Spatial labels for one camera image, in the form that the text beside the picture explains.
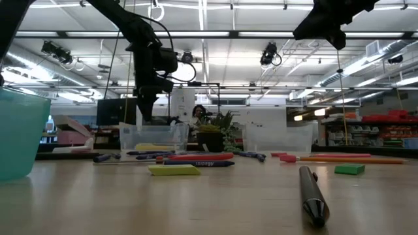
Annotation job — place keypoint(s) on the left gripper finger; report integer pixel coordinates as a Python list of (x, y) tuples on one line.
[(143, 107), (151, 102)]

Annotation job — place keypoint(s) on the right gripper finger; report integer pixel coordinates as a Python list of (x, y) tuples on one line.
[(339, 40)]

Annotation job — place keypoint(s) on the blue crayon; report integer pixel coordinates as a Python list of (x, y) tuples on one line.
[(261, 158), (102, 158), (196, 163), (116, 156), (243, 153)]

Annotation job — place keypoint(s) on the yellow-green eraser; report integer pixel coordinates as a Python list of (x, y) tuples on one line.
[(173, 170)]

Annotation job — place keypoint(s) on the orange pencil with pink eraser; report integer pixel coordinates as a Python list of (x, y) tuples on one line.
[(343, 160)]

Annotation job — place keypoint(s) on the pink eraser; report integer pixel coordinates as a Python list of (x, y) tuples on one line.
[(279, 154)]

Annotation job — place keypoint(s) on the green eraser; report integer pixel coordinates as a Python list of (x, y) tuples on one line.
[(349, 169)]

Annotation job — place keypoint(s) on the dark grey click pen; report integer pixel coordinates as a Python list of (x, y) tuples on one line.
[(311, 196)]

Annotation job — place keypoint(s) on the shelf with red bins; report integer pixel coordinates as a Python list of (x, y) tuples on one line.
[(392, 119)]

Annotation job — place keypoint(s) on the black monitor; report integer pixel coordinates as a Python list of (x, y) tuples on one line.
[(114, 112)]

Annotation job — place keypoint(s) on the clear plastic bin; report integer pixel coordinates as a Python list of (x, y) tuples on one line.
[(277, 138), (153, 135)]

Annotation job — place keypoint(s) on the white machine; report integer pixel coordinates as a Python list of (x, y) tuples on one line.
[(183, 104)]

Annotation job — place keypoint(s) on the yellow pen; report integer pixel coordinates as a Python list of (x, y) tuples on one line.
[(153, 147)]

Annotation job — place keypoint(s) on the person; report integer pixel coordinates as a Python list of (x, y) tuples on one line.
[(197, 112)]

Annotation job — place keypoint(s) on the potted succulent plant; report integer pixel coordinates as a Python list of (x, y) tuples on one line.
[(210, 140)]

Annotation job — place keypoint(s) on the teal plastic bin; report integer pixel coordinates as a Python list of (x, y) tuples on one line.
[(19, 137)]

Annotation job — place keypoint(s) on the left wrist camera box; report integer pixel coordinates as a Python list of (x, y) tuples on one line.
[(167, 60)]

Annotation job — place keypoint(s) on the black ceiling camera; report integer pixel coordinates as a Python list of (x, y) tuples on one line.
[(187, 57), (57, 52), (269, 53)]

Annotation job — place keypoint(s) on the black aluminium table frame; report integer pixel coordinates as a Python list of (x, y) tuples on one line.
[(375, 151)]

